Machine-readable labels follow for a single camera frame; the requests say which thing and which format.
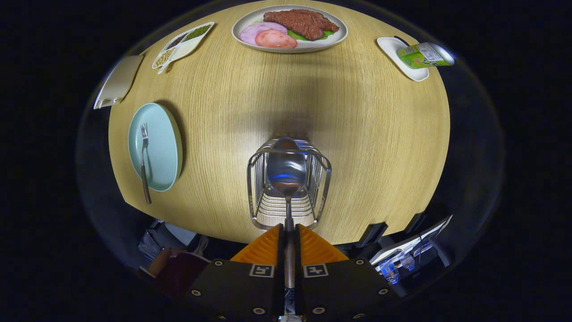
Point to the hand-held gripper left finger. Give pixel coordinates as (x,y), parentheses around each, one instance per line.
(241,290)

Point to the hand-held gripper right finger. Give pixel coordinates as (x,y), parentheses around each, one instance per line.
(339,290)

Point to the clear plastic water bottle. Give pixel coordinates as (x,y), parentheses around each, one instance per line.
(407,262)
(389,273)

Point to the dark red cloth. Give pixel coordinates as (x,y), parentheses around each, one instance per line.
(183,273)

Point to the grey cloth bundle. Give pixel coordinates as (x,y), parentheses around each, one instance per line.
(154,241)

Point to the light blue plate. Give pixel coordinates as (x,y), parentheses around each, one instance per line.
(161,147)

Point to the cream toaster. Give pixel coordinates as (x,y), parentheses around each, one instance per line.
(118,80)

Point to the white square coaster tray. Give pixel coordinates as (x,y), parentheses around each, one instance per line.
(393,51)

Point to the green label metal bottle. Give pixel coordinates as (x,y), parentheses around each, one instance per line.
(420,56)

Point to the white divided bean dish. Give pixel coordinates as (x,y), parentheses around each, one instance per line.
(190,43)

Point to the white round food plate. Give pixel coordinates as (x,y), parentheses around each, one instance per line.
(333,38)

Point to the red ham slice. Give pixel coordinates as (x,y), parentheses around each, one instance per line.
(275,39)

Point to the green lettuce leaf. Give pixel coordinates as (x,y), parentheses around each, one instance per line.
(296,36)

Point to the pale pink ham slice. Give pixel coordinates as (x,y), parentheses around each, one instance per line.
(252,32)

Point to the brown meat steak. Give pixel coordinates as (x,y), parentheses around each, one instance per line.
(304,22)

